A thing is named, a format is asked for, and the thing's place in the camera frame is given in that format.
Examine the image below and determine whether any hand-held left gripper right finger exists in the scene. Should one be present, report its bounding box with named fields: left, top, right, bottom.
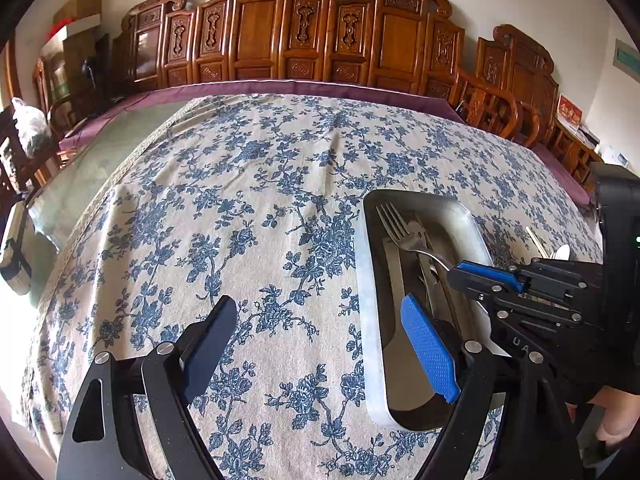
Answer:
left=400, top=294, right=586, bottom=480

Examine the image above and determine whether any brown cardboard box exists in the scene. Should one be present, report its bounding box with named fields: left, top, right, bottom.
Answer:
left=52, top=0, right=104, bottom=22

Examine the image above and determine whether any purple sofa cushion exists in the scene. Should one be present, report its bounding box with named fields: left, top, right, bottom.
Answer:
left=56, top=79, right=468, bottom=153

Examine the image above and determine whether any carved wooden sofa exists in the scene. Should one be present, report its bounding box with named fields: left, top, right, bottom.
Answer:
left=112, top=0, right=467, bottom=111

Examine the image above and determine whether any small beige device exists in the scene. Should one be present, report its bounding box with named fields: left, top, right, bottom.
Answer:
left=0, top=202, right=34, bottom=296

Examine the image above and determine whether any wooden side table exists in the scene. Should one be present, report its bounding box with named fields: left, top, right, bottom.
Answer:
left=549, top=119, right=607, bottom=187

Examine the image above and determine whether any purple armchair cushion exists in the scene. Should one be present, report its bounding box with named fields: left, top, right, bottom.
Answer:
left=531, top=141, right=597, bottom=207

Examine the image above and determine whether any clear plastic bag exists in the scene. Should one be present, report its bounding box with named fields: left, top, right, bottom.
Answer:
left=11, top=97, right=54, bottom=157

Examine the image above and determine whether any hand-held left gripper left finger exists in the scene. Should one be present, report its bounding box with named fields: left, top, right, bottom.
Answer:
left=55, top=295, right=239, bottom=480

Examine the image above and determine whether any carved wooden armchair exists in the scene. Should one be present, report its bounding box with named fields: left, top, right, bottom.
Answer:
left=455, top=23, right=562, bottom=147

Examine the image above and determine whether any large white spoon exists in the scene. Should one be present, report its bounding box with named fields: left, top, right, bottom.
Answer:
left=382, top=237, right=432, bottom=411

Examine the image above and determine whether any person's right hand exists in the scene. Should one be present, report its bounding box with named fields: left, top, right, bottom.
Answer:
left=592, top=385, right=640, bottom=444

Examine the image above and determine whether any metal rectangular box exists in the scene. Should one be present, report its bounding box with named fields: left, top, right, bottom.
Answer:
left=353, top=188, right=507, bottom=432

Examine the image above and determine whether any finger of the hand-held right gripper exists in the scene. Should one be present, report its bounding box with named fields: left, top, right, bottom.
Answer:
left=472, top=291, right=585, bottom=358
left=446, top=258, right=604, bottom=302

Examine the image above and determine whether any blue floral tablecloth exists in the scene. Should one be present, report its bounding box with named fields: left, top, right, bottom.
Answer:
left=20, top=94, right=604, bottom=480

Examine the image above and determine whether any black upright panel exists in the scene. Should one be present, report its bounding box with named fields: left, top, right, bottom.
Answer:
left=79, top=33, right=113, bottom=102

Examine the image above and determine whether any wooden chair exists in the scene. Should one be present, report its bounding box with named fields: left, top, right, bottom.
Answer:
left=0, top=105, right=57, bottom=197

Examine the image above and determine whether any white flat box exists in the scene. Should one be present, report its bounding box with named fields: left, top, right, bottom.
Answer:
left=42, top=15, right=101, bottom=42

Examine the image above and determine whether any red sign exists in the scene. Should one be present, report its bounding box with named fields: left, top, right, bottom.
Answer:
left=556, top=93, right=584, bottom=129

